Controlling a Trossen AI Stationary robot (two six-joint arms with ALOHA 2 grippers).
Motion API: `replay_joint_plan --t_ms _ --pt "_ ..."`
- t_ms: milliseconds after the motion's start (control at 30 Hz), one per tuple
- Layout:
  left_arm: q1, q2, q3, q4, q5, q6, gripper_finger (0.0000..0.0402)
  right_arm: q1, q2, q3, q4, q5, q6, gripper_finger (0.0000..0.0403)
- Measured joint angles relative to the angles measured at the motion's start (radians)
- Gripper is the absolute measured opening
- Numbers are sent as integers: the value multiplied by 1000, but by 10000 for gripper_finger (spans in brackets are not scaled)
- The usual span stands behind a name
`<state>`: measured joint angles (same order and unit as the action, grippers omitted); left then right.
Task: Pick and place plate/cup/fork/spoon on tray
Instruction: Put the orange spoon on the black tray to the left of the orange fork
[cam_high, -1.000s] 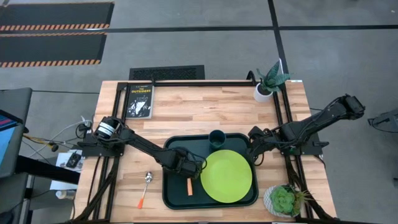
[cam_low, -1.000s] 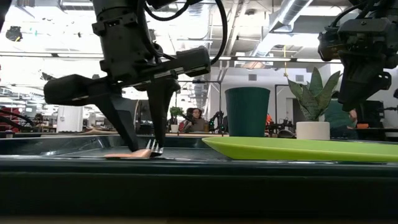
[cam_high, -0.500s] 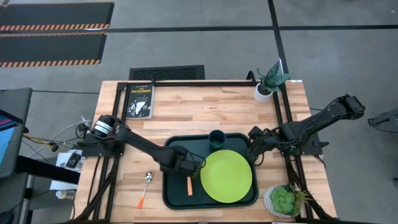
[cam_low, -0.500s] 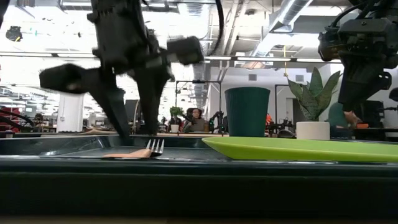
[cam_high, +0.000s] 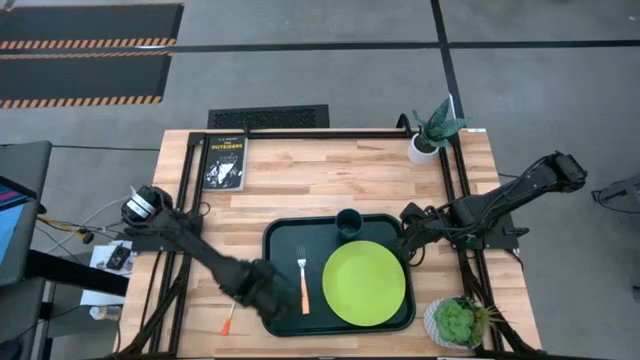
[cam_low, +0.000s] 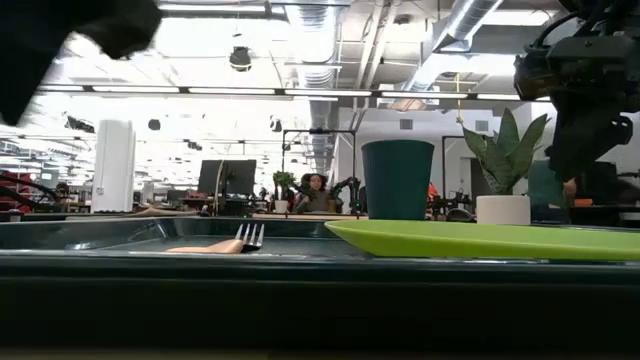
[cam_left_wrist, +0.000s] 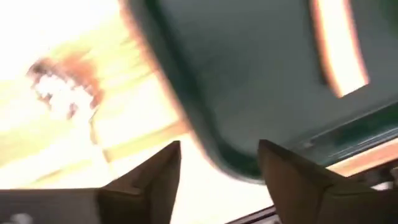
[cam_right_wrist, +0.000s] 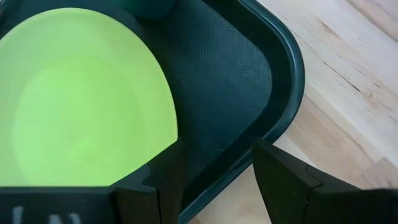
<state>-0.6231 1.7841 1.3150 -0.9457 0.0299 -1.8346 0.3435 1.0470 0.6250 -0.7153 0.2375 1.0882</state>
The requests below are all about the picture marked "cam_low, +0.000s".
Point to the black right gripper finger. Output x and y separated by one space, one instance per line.
585 142

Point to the white round plant pot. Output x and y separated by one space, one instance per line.
502 210

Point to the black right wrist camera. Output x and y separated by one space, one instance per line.
532 72

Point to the dark green plastic tray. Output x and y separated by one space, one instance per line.
320 300

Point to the black desk robot arm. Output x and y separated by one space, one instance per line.
350 192

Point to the silver ventilation duct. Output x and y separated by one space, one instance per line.
457 30
317 75

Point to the black metal frame stand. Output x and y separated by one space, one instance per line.
443 165
320 131

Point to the white column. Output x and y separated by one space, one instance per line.
114 170

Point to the black dome ceiling fixture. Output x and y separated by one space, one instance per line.
240 58

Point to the small potted plant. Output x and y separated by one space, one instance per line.
283 192

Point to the black round object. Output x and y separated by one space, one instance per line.
460 216

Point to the black computer monitor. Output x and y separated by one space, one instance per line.
235 177

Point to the green snake plant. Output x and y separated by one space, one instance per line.
505 155

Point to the person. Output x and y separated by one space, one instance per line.
432 192
316 195
62 192
545 192

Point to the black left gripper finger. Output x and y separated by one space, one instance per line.
125 25

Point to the black frame bar with lights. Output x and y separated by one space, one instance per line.
280 91

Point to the lime green plate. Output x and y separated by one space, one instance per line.
480 240

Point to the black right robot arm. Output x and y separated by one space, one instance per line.
607 15

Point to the dark green plastic cup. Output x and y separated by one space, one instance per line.
397 180

